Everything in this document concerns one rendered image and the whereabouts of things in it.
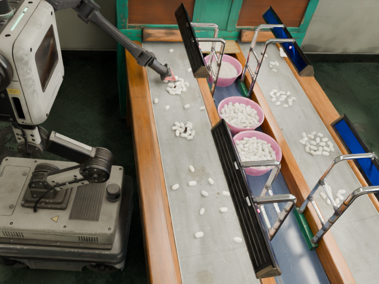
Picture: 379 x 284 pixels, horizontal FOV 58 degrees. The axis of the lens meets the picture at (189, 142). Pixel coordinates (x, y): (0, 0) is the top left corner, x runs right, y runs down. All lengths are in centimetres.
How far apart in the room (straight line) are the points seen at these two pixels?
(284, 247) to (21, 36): 130
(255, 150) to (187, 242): 64
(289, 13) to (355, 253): 166
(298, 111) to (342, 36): 210
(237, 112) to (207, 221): 75
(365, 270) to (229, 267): 57
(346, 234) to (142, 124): 110
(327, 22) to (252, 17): 154
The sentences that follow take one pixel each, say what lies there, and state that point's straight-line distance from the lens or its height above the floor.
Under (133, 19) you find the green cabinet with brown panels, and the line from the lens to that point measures 239.
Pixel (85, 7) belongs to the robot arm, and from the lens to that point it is 196.
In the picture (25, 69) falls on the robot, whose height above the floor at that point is 137.
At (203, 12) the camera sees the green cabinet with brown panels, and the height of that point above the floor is 97.
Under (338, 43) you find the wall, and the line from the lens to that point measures 419.
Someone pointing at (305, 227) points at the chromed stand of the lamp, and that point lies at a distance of 169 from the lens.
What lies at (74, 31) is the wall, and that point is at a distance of 344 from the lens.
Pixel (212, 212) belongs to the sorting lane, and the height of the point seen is 74.
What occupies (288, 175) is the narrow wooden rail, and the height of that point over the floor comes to 73.
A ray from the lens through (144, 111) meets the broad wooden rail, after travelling 189.
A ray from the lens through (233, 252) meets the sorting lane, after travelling 149.
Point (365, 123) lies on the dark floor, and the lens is 364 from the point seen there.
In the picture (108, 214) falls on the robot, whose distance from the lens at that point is 183.
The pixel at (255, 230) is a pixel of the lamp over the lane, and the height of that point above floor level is 110.
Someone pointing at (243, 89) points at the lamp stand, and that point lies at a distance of 224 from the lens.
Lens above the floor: 205
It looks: 47 degrees down
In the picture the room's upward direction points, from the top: 11 degrees clockwise
